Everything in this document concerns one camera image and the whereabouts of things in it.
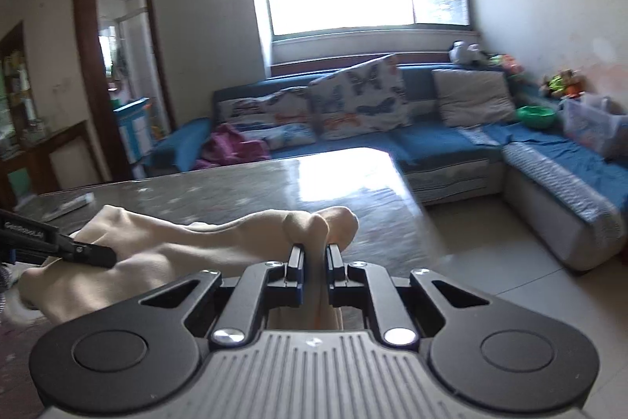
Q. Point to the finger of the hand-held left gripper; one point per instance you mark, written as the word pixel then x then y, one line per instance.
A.
pixel 91 254

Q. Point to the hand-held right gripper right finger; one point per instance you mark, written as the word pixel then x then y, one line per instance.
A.
pixel 335 274

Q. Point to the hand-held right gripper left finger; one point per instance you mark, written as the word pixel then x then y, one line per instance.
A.
pixel 296 274

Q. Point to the cream knit garment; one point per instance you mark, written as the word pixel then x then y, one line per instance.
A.
pixel 162 247

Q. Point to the grey remote control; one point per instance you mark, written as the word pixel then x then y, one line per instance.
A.
pixel 68 206

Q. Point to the brown wooden sideboard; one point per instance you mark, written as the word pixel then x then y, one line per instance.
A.
pixel 68 159

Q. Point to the blue and white cabinet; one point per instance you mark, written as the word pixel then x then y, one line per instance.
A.
pixel 132 129

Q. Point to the flat butterfly print cushion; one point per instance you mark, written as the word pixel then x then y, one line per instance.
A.
pixel 289 137

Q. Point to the shelf with bottles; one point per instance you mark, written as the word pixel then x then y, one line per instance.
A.
pixel 14 95

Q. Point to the pink crumpled cloth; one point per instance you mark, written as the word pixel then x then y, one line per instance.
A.
pixel 230 149

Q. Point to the blue corner sofa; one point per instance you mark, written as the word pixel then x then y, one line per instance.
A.
pixel 441 149

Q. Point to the small butterfly print pillow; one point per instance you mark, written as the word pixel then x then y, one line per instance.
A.
pixel 265 105

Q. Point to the large butterfly print pillow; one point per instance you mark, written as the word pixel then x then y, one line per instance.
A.
pixel 363 97

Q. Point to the grey plain pillow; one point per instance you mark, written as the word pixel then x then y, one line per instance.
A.
pixel 473 97

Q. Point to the green plastic bowl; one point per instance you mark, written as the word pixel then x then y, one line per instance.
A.
pixel 536 116

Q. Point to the blue sofa blanket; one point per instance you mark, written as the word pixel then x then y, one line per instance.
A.
pixel 564 159

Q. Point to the panda plush toy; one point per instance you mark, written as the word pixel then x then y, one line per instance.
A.
pixel 465 52

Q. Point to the colourful small toy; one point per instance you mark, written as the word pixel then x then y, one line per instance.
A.
pixel 505 63

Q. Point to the clear plastic storage box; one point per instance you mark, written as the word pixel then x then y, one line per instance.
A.
pixel 591 124

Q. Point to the dark wooden door frame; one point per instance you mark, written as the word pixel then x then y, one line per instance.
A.
pixel 86 55

